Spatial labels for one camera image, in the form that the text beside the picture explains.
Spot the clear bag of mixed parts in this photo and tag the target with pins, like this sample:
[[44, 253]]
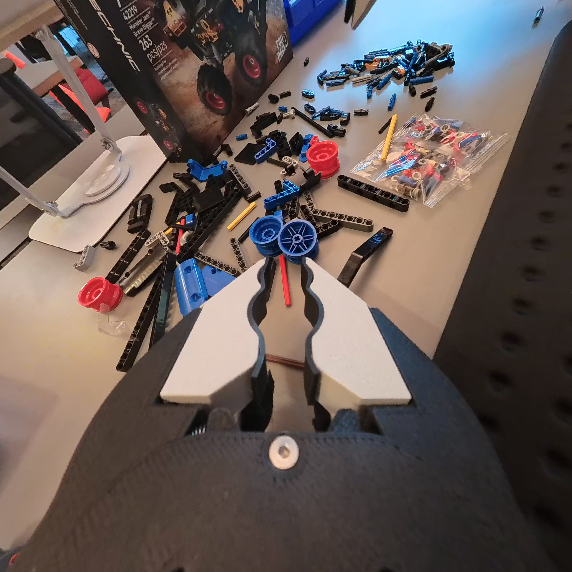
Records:
[[438, 165]]

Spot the blue fender bracket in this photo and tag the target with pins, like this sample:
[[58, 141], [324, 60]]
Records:
[[205, 172]]

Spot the black curved slope piece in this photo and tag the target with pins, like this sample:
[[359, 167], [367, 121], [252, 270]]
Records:
[[296, 143]]

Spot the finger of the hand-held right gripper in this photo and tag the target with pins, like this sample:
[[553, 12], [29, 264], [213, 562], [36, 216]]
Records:
[[359, 11]]

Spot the blue plastic bin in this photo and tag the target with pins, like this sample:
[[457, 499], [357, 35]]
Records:
[[313, 18]]

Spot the black flat square tile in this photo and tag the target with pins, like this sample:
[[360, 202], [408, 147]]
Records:
[[248, 155]]

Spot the grey connector pin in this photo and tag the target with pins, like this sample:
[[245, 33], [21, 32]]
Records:
[[251, 109], [286, 116]]

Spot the pile of black toy beams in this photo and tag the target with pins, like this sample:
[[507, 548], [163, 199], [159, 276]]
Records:
[[210, 210]]

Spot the black office chair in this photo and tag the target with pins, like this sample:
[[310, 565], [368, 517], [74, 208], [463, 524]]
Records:
[[27, 134]]

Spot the light grey small L-beam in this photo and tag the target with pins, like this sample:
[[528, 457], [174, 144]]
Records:
[[84, 258]]

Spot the thin black beam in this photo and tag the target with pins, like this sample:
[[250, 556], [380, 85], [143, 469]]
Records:
[[127, 257]]

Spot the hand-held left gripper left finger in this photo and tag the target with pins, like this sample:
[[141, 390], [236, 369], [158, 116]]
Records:
[[210, 357]]

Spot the thin short black axle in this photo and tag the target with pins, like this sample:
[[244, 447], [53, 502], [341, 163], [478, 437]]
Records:
[[384, 126]]

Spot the light grey cross-hole L-beam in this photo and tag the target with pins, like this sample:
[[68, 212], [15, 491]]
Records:
[[289, 162], [156, 240]]

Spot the black toy set box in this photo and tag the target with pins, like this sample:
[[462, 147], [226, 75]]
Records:
[[178, 67]]

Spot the grey seven-hole beam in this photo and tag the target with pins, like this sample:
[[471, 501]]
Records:
[[237, 254]]

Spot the brown axle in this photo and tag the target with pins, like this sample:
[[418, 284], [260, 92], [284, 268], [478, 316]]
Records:
[[286, 361]]

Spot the black curved panel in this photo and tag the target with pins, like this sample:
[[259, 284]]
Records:
[[141, 275]]

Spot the small blue L-beam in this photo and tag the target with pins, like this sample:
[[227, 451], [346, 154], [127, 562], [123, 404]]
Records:
[[266, 149]]

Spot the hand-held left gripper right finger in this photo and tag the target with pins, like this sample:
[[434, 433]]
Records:
[[362, 357]]

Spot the short yellow axle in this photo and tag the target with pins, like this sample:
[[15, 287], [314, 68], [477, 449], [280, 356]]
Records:
[[241, 216]]

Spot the orange red cloth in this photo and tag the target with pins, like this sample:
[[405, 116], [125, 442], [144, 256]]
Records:
[[85, 85]]

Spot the black bent long beam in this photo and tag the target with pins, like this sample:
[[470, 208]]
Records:
[[357, 263]]

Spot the white booklet stand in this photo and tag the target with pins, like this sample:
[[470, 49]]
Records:
[[98, 201]]

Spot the long black axle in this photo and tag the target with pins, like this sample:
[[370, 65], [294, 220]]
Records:
[[313, 121]]

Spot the pile of small connector pins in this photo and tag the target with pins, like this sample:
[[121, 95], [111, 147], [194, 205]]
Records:
[[393, 62]]

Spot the small red axle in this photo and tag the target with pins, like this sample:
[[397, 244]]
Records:
[[181, 237]]

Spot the blue curved panel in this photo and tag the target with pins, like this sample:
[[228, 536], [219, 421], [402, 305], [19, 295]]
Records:
[[216, 279], [190, 286]]

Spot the black dimpled pad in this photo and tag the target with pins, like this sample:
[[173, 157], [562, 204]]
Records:
[[514, 313]]

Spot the blue toy wheel hub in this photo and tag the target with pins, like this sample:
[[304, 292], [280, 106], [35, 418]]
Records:
[[263, 234]]

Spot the blue angled beam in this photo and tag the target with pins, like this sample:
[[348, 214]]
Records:
[[281, 196]]

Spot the blue curved slope piece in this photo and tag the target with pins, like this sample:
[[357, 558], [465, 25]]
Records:
[[307, 144]]

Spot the black rectangular frame piece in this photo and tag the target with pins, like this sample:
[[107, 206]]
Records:
[[139, 214]]

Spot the long yellow axle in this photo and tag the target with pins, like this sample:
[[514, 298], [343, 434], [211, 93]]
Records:
[[388, 138]]

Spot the black connector pin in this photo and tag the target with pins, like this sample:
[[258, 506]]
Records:
[[107, 244]]

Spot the red toy wheel hub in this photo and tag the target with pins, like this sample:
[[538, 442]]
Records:
[[96, 295], [321, 158]]

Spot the black hinged panel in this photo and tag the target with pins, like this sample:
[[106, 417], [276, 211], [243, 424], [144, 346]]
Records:
[[310, 181]]

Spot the blue spoked toy wheel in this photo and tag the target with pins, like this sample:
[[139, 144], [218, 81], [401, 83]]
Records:
[[297, 241]]

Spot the clear plastic scrap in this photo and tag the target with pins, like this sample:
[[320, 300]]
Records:
[[114, 324]]

